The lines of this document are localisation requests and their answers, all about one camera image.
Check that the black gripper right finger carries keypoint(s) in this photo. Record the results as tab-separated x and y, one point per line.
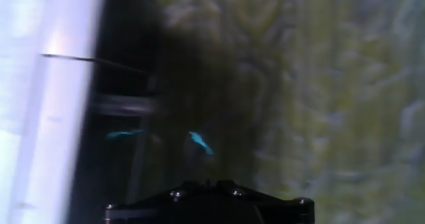
285	212

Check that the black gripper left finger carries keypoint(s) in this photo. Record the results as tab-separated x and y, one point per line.
133	214

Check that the grey metal bracket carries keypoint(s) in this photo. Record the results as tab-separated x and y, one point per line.
50	117

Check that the blue tape piece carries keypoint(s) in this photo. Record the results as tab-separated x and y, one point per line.
201	143

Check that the green marble pattern mat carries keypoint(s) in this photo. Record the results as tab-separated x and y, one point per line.
332	101

